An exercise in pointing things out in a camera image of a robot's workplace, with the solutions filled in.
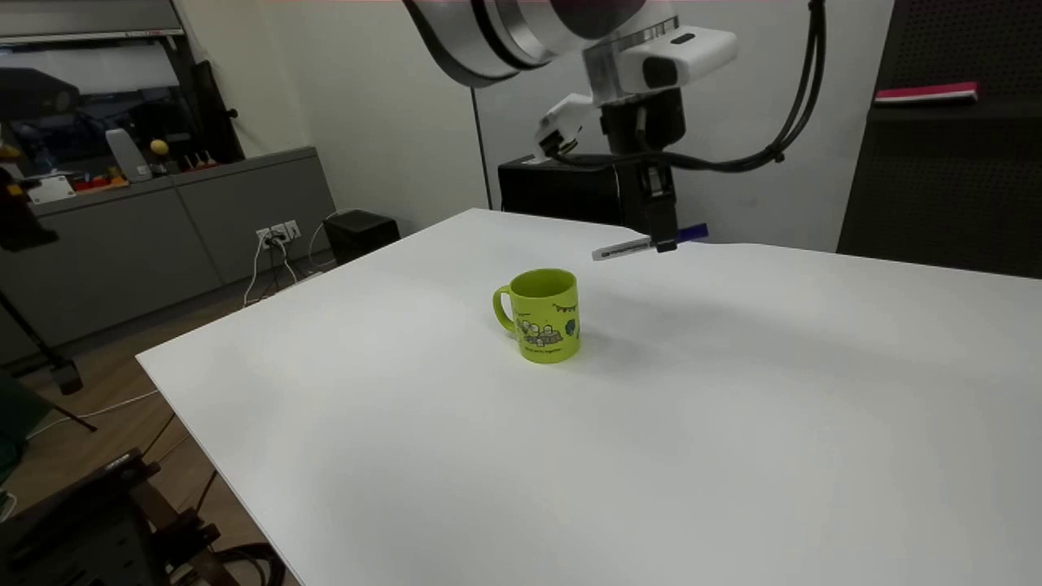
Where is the black computer tower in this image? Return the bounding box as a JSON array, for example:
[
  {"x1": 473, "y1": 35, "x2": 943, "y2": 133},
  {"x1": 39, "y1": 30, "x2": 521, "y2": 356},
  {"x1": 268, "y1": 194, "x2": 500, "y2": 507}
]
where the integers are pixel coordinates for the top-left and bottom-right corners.
[{"x1": 496, "y1": 155, "x2": 646, "y2": 228}]

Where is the black equipment pile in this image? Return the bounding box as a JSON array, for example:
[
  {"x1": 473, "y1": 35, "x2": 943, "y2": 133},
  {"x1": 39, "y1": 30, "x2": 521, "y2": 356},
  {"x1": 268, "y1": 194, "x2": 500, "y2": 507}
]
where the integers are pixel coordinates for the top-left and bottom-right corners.
[{"x1": 0, "y1": 450, "x2": 289, "y2": 586}]

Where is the white socket cable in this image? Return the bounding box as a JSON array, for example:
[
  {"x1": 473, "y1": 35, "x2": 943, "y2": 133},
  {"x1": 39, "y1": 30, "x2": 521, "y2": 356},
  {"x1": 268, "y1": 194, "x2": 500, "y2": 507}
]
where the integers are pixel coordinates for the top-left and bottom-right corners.
[{"x1": 239, "y1": 225, "x2": 328, "y2": 306}]

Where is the white bottle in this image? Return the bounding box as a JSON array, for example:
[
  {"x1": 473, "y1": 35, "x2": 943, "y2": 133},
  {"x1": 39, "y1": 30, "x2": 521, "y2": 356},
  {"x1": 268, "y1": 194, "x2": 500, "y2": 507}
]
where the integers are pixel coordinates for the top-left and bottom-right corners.
[{"x1": 105, "y1": 123, "x2": 152, "y2": 187}]

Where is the black tripod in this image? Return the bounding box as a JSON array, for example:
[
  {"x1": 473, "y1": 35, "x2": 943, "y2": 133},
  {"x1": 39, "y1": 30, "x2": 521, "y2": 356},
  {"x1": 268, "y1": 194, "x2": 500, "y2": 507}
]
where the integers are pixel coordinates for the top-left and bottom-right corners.
[{"x1": 0, "y1": 159, "x2": 100, "y2": 436}]

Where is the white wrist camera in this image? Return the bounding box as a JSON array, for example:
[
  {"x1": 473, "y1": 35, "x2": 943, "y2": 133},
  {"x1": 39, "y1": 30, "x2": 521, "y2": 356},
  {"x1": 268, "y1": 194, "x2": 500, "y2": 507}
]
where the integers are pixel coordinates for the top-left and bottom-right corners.
[{"x1": 534, "y1": 89, "x2": 607, "y2": 159}]

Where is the white wall socket strip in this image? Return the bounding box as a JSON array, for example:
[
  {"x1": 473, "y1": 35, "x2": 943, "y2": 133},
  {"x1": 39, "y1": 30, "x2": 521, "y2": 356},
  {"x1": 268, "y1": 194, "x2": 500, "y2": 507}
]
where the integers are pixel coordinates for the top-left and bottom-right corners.
[{"x1": 255, "y1": 220, "x2": 303, "y2": 248}]

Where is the tall black shelf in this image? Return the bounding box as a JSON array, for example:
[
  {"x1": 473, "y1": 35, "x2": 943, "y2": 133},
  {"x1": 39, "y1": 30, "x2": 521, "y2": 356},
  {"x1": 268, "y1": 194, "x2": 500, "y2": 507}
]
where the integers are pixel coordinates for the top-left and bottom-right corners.
[{"x1": 838, "y1": 0, "x2": 1042, "y2": 280}]

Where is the green cup with print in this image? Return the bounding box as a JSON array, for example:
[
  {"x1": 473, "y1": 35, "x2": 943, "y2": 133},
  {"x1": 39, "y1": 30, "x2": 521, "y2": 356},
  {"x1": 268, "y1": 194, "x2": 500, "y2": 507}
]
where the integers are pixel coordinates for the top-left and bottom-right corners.
[{"x1": 490, "y1": 267, "x2": 588, "y2": 367}]

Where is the grey low cabinet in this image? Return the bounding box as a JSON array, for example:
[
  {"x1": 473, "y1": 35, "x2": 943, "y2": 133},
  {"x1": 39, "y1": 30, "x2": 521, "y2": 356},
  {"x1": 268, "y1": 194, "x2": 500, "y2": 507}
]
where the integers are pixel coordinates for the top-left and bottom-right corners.
[{"x1": 0, "y1": 145, "x2": 338, "y2": 367}]

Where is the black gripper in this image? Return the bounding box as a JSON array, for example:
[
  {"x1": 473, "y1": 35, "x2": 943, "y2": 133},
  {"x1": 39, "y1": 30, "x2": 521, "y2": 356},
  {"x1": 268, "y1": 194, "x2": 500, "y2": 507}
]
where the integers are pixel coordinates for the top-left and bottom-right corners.
[{"x1": 598, "y1": 89, "x2": 690, "y2": 255}]

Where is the small black box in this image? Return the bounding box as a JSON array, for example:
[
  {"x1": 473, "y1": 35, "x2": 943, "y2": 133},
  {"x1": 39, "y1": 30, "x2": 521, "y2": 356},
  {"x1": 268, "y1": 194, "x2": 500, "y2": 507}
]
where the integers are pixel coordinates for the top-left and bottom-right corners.
[{"x1": 322, "y1": 208, "x2": 404, "y2": 267}]

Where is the pink flat item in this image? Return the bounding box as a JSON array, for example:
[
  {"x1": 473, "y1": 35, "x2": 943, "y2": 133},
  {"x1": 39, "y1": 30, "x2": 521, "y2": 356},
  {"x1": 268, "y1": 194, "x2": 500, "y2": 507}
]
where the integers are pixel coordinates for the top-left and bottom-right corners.
[{"x1": 874, "y1": 77, "x2": 984, "y2": 111}]

